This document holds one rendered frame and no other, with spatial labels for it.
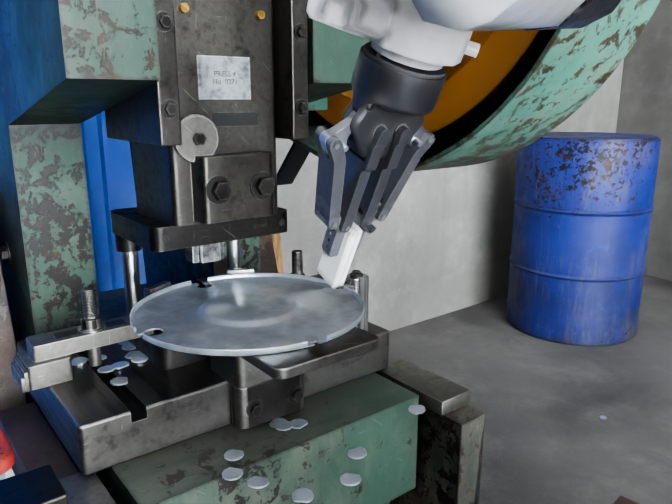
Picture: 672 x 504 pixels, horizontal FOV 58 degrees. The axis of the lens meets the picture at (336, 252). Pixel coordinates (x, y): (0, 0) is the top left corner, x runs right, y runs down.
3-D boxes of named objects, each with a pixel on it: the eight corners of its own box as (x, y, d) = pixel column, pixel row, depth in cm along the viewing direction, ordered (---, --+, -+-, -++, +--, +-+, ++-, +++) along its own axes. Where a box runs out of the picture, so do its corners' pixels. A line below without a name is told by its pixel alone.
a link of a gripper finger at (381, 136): (394, 129, 52) (382, 129, 51) (354, 236, 58) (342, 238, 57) (367, 109, 55) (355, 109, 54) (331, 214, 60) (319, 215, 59)
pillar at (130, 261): (145, 317, 88) (137, 221, 85) (130, 320, 87) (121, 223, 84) (139, 313, 90) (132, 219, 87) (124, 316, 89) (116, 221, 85)
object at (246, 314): (412, 317, 75) (412, 310, 75) (195, 382, 58) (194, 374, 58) (282, 267, 97) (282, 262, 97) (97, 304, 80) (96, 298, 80)
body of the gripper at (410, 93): (398, 71, 46) (361, 178, 51) (471, 74, 51) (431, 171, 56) (340, 33, 50) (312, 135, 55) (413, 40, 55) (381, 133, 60)
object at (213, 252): (227, 259, 86) (226, 233, 85) (195, 264, 83) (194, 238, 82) (216, 254, 88) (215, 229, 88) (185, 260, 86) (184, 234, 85)
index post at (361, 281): (369, 333, 90) (370, 271, 88) (354, 338, 88) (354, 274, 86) (357, 328, 92) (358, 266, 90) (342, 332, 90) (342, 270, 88)
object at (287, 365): (380, 441, 72) (383, 333, 69) (280, 486, 64) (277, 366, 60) (267, 369, 91) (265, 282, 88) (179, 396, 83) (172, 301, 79)
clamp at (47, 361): (160, 357, 82) (154, 283, 79) (22, 393, 72) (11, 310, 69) (143, 343, 87) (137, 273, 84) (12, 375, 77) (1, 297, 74)
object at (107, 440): (390, 367, 93) (391, 330, 91) (83, 477, 66) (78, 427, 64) (281, 314, 116) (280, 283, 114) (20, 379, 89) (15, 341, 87)
